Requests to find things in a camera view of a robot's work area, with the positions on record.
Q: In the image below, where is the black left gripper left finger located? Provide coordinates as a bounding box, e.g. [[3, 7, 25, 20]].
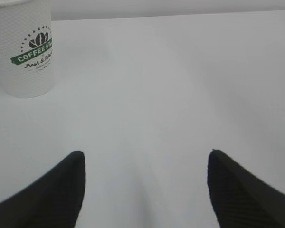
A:
[[0, 151, 86, 228]]

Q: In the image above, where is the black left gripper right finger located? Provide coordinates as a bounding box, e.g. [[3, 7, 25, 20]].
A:
[[207, 150, 285, 228]]

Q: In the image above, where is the white paper coffee cup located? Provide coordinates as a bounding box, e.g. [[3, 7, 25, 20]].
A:
[[0, 0, 54, 98]]

